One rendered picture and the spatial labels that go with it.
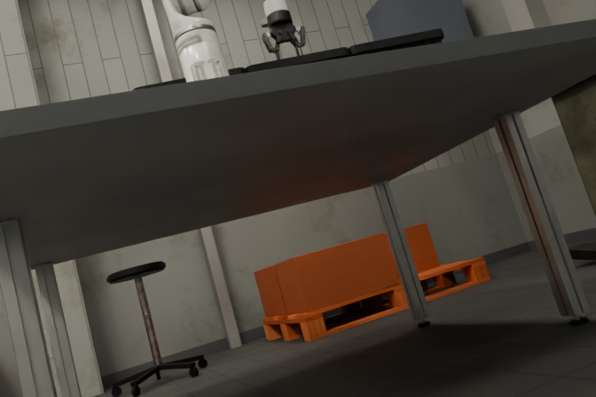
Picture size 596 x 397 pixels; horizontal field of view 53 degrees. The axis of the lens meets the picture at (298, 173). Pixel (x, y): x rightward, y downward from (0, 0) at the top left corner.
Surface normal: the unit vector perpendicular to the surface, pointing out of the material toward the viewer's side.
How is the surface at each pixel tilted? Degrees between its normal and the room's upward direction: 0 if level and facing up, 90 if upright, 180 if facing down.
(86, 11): 90
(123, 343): 90
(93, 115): 90
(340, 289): 90
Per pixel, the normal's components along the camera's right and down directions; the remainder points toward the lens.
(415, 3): 0.30, -0.25
